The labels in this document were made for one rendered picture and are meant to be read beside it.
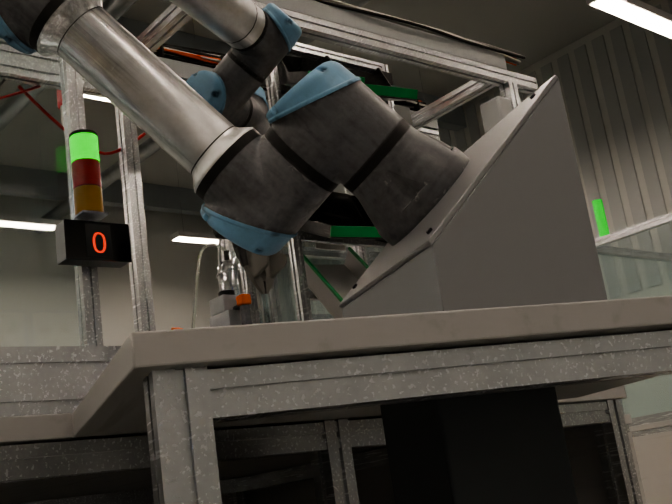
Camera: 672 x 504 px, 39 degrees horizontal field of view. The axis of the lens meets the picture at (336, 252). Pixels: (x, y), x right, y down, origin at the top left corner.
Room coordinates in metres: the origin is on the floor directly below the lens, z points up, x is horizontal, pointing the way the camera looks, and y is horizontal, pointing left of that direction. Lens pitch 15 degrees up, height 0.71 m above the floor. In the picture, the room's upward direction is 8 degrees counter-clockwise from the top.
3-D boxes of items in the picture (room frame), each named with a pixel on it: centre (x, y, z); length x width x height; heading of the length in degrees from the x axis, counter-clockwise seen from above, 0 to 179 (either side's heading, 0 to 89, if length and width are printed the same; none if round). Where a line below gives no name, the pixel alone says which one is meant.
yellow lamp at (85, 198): (1.59, 0.42, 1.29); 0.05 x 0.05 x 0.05
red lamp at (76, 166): (1.59, 0.42, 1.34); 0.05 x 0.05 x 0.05
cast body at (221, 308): (1.64, 0.21, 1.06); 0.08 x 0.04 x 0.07; 41
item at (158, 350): (1.23, -0.11, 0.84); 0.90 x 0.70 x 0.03; 113
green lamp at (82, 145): (1.59, 0.42, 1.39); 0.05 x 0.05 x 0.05
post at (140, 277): (2.74, 0.59, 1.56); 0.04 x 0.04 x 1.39; 41
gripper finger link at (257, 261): (1.52, 0.13, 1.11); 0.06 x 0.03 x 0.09; 41
